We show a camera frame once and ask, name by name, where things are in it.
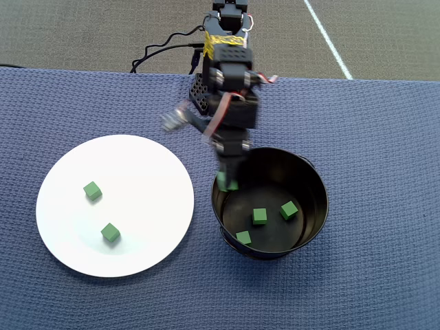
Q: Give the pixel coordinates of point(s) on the wrist camera board with mount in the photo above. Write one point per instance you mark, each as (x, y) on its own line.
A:
(173, 118)

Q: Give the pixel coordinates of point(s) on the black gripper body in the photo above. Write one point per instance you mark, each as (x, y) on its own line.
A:
(231, 147)

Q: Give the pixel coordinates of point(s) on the black metal bucket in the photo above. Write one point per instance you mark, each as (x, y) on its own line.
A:
(309, 192)

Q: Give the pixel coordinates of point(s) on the blue woven tablecloth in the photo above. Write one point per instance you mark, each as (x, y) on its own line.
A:
(378, 206)

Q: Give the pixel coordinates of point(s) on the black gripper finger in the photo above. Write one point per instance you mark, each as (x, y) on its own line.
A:
(231, 168)

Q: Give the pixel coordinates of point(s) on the green cube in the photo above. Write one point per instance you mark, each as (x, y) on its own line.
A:
(110, 233)
(259, 217)
(288, 210)
(243, 238)
(221, 183)
(92, 191)

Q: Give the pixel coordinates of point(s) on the white round plate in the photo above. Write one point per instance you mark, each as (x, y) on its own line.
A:
(68, 240)

